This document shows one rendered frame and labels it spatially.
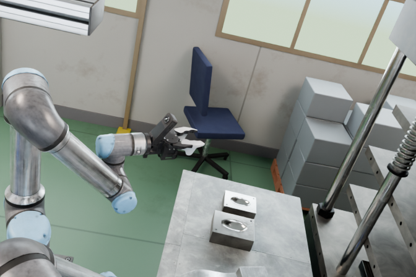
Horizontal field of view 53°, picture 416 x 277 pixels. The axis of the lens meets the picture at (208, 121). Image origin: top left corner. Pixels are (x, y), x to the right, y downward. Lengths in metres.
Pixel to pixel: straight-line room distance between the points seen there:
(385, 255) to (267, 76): 2.27
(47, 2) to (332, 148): 2.86
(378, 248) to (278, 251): 0.45
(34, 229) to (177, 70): 2.72
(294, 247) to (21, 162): 1.39
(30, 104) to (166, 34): 2.72
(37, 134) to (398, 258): 1.56
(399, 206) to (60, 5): 1.55
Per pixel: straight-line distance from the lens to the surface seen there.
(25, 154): 1.29
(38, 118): 1.09
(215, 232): 1.98
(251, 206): 2.20
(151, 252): 3.00
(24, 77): 1.19
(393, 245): 2.10
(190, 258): 1.93
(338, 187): 2.36
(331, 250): 2.29
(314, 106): 3.48
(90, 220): 3.16
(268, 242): 2.14
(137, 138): 1.36
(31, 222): 1.35
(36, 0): 0.66
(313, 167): 3.37
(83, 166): 1.18
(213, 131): 3.45
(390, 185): 1.89
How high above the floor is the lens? 2.21
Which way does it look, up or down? 29 degrees down
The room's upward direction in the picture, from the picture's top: 15 degrees clockwise
